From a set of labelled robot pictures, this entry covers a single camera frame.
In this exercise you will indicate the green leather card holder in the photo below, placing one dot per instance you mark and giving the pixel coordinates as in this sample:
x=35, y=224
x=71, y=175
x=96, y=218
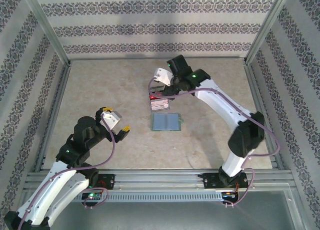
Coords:
x=165, y=122

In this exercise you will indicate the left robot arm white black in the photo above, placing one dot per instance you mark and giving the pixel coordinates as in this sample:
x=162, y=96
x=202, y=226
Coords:
x=62, y=187

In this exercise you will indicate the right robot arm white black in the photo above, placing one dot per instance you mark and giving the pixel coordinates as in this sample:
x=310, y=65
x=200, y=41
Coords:
x=220, y=102

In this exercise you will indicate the red credit card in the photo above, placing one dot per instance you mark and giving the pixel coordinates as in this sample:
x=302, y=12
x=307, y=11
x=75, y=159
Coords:
x=153, y=97

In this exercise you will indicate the red and white box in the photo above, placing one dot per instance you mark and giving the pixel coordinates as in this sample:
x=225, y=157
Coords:
x=160, y=105
x=169, y=110

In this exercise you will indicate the left controller board green light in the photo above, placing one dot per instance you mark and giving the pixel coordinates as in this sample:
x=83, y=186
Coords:
x=91, y=196

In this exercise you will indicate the grey metal shelf panel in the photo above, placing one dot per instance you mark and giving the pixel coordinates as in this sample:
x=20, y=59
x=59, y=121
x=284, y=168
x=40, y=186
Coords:
x=160, y=215

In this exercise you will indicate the right controller board orange light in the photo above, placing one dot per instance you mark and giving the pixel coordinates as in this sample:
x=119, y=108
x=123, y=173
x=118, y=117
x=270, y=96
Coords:
x=228, y=194

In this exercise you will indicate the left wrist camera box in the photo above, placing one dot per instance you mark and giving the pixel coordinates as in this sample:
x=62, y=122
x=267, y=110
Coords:
x=110, y=119

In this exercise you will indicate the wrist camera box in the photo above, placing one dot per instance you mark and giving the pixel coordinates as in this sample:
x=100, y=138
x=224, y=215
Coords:
x=110, y=119
x=163, y=75

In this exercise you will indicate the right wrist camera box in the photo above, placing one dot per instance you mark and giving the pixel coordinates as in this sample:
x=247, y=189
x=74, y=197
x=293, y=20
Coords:
x=163, y=75

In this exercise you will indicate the left aluminium side rail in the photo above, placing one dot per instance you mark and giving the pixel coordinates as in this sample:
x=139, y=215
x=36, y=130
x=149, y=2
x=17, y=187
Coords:
x=53, y=110

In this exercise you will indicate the aluminium side rail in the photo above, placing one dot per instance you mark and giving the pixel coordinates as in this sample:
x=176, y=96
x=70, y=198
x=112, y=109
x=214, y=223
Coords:
x=53, y=110
x=255, y=90

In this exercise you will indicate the aluminium back rail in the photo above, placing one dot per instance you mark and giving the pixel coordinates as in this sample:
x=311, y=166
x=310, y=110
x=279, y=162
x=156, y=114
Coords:
x=125, y=58

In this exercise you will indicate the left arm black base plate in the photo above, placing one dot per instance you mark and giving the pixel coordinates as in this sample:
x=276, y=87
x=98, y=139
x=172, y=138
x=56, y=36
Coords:
x=110, y=181

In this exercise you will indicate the aluminium mounting rail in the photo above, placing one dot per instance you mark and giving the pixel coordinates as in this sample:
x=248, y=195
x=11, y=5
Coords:
x=160, y=180

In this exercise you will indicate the right aluminium side rail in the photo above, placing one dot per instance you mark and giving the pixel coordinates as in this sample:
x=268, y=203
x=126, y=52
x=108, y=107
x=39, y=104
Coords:
x=255, y=90

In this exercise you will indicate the right aluminium frame post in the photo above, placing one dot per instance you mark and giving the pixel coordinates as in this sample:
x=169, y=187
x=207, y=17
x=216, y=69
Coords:
x=265, y=28

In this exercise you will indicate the aluminium frame post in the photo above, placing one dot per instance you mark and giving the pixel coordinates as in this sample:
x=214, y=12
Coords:
x=265, y=28
x=47, y=28

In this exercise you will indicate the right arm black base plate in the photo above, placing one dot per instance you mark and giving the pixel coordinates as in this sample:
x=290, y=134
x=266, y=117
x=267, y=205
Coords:
x=210, y=181

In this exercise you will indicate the left aluminium frame post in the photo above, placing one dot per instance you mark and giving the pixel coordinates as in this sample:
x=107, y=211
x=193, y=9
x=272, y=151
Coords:
x=47, y=28

